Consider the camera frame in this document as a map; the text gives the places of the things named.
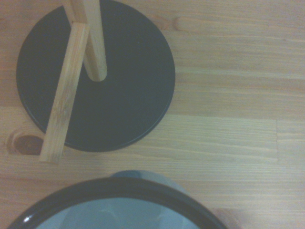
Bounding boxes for wooden mug tree black base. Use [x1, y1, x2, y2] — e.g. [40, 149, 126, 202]
[16, 0, 177, 166]

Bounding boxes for light blue enamel mug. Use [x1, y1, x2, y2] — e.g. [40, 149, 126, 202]
[4, 169, 230, 229]

